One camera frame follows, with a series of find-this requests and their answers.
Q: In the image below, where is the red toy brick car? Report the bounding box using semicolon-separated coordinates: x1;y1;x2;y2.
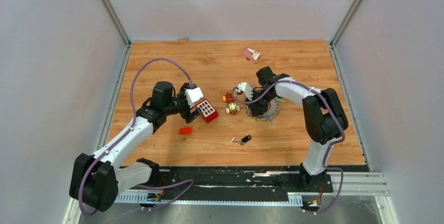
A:
223;92;240;115

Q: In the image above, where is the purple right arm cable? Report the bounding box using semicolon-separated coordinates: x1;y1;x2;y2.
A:
231;79;346;215

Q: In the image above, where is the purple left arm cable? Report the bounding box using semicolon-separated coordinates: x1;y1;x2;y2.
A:
77;58;195;217

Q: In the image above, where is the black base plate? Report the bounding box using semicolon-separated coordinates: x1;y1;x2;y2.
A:
126;165;335;203

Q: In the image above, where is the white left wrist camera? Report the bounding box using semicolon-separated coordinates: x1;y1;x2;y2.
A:
185;87;204;108

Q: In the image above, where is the red patterned card box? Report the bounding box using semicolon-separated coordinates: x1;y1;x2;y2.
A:
241;47;262;63

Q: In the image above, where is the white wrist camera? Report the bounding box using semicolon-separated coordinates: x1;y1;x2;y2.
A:
236;82;253;100
185;87;204;108

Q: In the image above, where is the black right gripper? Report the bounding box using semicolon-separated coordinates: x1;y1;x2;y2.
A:
245;89;276;117

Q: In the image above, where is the red window toy brick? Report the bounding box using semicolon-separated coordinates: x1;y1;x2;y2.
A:
195;98;219;123

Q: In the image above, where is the aluminium frame post left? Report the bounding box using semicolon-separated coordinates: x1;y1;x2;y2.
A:
101;0;131;48

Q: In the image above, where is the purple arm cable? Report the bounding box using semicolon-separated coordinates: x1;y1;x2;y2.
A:
231;79;346;215
77;58;195;217

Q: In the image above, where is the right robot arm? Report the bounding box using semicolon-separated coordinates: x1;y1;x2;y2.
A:
238;66;348;192

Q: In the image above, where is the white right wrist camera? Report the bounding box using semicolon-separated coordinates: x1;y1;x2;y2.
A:
236;82;253;100

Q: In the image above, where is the key with black tag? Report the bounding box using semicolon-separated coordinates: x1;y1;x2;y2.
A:
232;135;252;145

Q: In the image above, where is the aluminium frame post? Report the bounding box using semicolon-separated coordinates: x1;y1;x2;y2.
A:
330;0;363;48
101;0;131;48

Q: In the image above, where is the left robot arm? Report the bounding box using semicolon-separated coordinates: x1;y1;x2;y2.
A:
69;81;204;212

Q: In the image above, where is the small red toy brick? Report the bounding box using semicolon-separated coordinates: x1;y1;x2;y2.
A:
179;127;192;135

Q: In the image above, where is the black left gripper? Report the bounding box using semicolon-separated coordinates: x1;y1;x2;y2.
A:
164;83;204;124

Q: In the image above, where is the aluminium frame post right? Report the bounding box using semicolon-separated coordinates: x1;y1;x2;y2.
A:
330;0;363;48

